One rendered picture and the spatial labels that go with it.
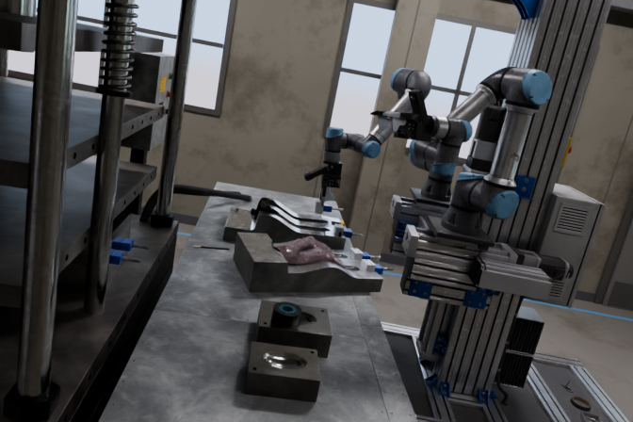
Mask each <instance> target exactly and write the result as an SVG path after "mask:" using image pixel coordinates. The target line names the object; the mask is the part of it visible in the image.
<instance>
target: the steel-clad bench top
mask: <svg viewBox="0 0 633 422"><path fill-rule="evenodd" d="M214 189H215V190H221V191H239V192H241V193H242V194H244V195H250V196H252V201H251V202H249V201H242V200H237V199H230V198H223V197H212V196H210V198H209V200H208V202H207V204H206V206H205V208H204V210H203V212H202V214H201V216H200V218H199V220H198V222H197V224H196V226H195V228H194V230H193V232H192V234H191V236H190V238H189V240H188V242H187V244H186V246H185V248H184V250H183V252H182V254H181V256H180V258H179V260H178V262H177V264H176V266H175V268H174V270H173V272H172V274H171V276H170V278H169V280H168V282H167V284H166V286H165V288H164V290H163V292H162V294H161V296H160V298H159V300H158V302H157V304H156V306H155V308H154V311H153V313H152V315H151V317H150V319H149V321H148V323H147V325H146V327H145V329H144V331H143V333H142V335H141V337H140V339H139V340H138V343H137V345H136V347H135V349H134V351H133V353H132V355H131V357H130V359H129V361H128V363H127V365H126V367H125V369H124V371H123V372H122V375H121V377H120V379H119V381H118V383H117V385H116V387H115V389H114V391H113V393H112V395H111V397H110V399H109V401H108V403H107V404H106V406H105V409H104V411H103V413H102V415H101V417H100V419H99V421H98V422H417V419H416V417H415V414H414V410H413V407H412V404H411V401H410V400H409V397H408V394H407V392H406V389H405V386H404V384H403V381H402V378H401V377H400V374H399V371H398V367H397V364H396V361H395V359H394V356H393V353H392V351H391V349H390V346H389V343H388V341H387V338H386V335H385V333H384V330H383V327H382V325H381V321H380V319H379V316H378V313H377V310H376V308H375V305H374V302H373V300H372V298H371V295H370V293H369V292H249V290H248V288H247V286H246V285H245V283H244V281H243V279H242V277H241V275H240V273H239V271H238V269H237V267H236V265H235V262H234V260H233V258H234V252H235V242H234V241H228V240H223V234H224V228H225V224H226V221H227V219H228V216H229V213H230V210H231V207H232V208H239V209H244V210H250V211H251V210H252V208H254V210H255V209H256V208H257V205H258V203H259V201H260V200H261V197H263V198H264V197H266V198H271V199H274V200H276V201H278V202H279V203H281V204H283V205H284V206H285V207H287V208H288V209H289V210H291V211H293V212H295V213H298V214H304V215H313V216H324V217H330V218H336V219H340V220H343V219H342V217H341V214H340V211H337V210H332V212H324V211H323V214H315V211H314V210H315V203H316V200H319V199H318V198H312V197H306V196H301V195H295V194H289V193H283V192H277V191H271V190H265V189H260V188H254V187H244V186H238V185H232V184H226V183H221V182H217V183H216V185H215V188H214ZM193 246H205V247H217V248H228V249H230V250H220V249H207V248H196V247H193ZM261 300H270V301H277V302H281V301H287V302H292V303H294V304H297V305H304V306H311V307H317V308H324V309H328V314H329V320H330V324H331V330H332V335H333V337H332V342H331V345H330V350H329V354H328V358H322V357H317V358H318V366H319V374H320V386H319V389H318V394H317V399H316V402H308V401H300V400H293V399H284V398H270V397H261V396H254V395H245V385H246V377H247V368H248V360H249V355H250V349H251V343H252V341H253V342H255V340H256V329H257V319H258V315H259V309H260V303H261Z"/></svg>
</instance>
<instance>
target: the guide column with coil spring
mask: <svg viewBox="0 0 633 422"><path fill-rule="evenodd" d="M110 3H119V4H127V5H134V4H135V0H110ZM109 12H119V13H127V14H134V9H133V8H119V7H110V9H109ZM108 21H109V22H119V23H129V24H132V23H133V18H127V17H118V16H109V19H108ZM108 30H109V31H120V32H132V27H128V26H117V25H109V26H108ZM131 38H132V36H119V35H108V34H107V39H108V40H112V41H131ZM130 47H131V45H121V44H111V43H107V44H106V49H113V50H130ZM105 57H106V58H116V59H129V57H130V54H115V53H105ZM128 66H129V63H120V62H108V61H105V67H111V68H128ZM104 75H107V76H120V77H125V76H127V75H128V72H112V71H105V72H104ZM103 84H104V85H113V86H126V85H127V80H107V79H104V83H103ZM124 104H125V98H124V97H115V96H109V95H104V94H102V104H101V115H100V126H99V135H100V139H99V150H98V154H97V158H96V169H95V179H94V190H93V201H92V211H91V223H90V225H91V235H90V243H89V254H88V264H87V275H86V286H85V297H84V307H83V311H84V312H85V313H86V314H89V315H98V314H101V313H102V312H103V311H104V310H105V303H106V285H107V275H108V266H109V256H110V247H111V237H112V227H113V218H114V208H115V199H116V189H117V180H118V170H119V161H120V151H121V142H122V123H123V113H124Z"/></svg>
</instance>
